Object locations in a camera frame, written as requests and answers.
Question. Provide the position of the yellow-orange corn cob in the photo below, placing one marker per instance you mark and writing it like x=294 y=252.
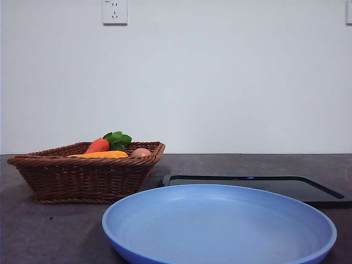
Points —
x=110 y=154

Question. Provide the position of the orange carrot with green leaves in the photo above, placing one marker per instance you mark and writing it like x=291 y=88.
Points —
x=97 y=145

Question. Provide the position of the black rectangular tray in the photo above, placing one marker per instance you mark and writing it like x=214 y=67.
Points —
x=316 y=189

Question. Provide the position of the blue plate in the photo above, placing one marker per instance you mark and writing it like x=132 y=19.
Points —
x=220 y=225

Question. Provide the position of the white wall plate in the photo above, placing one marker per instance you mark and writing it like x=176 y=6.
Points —
x=349 y=12

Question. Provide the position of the brown egg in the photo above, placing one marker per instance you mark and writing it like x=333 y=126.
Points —
x=140 y=153

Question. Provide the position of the brown wicker basket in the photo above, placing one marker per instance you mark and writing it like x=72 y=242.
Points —
x=82 y=178

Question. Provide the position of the white wall socket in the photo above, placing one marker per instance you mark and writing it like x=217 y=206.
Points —
x=115 y=13

